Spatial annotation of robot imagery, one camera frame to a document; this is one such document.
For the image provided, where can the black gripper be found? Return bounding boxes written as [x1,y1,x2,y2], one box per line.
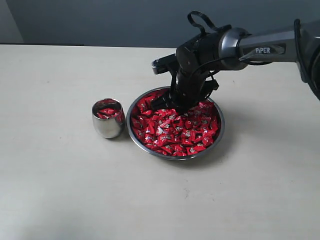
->
[150,68,219,113]

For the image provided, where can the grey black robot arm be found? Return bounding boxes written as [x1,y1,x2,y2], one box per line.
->
[150,19,320,113]

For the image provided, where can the pile of red candies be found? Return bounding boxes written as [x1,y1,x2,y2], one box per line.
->
[130,89,219,157]

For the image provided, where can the stainless steel bowl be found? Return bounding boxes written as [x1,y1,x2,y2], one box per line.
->
[125,85,226,161]

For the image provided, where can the red candies in cup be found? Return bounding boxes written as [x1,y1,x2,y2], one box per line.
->
[92,98,122,119]

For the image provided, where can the stainless steel cup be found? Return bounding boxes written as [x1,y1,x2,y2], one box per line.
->
[91,105,126,139]

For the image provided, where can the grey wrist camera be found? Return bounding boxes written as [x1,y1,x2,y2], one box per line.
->
[151,53,179,75]

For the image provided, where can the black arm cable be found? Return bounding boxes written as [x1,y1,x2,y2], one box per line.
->
[187,10,232,35]

